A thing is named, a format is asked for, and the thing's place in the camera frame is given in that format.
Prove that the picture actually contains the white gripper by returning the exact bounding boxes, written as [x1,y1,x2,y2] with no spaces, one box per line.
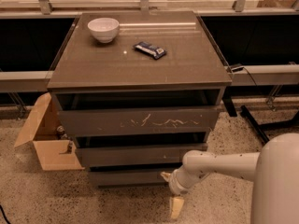
[161,167,203,219]

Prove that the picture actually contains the grey bottom drawer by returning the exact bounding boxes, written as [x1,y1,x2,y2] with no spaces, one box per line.
[89,162,181,187]

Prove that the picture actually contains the grey drawer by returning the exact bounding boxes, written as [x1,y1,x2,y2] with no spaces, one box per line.
[76,132,206,167]
[57,90,219,137]
[89,162,181,187]

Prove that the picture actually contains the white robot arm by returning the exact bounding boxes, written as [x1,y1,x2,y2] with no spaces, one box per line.
[161,133,299,224]

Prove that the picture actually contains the grey middle drawer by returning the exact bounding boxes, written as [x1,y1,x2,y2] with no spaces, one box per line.
[76,132,206,167]

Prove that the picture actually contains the grey top drawer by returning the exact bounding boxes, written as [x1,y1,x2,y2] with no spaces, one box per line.
[57,90,219,137]

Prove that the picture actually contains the grey drawer cabinet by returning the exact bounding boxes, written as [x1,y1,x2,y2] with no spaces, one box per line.
[47,10,233,189]

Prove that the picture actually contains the open cardboard box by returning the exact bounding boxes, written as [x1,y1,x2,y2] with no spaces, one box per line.
[14,93,83,171]

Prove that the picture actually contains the black wheeled stand base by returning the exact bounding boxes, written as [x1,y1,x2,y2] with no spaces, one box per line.
[240,105,299,144]

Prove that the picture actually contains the blue snack packet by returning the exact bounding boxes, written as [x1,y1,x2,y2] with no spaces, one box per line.
[133,41,166,60]

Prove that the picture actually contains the white ceramic bowl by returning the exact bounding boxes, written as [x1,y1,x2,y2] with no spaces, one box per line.
[88,18,120,43]

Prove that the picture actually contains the black power adapter with cable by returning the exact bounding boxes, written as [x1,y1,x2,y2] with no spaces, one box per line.
[226,63,257,87]

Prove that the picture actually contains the black cable on floor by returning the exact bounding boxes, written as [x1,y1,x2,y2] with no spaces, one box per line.
[0,204,12,224]

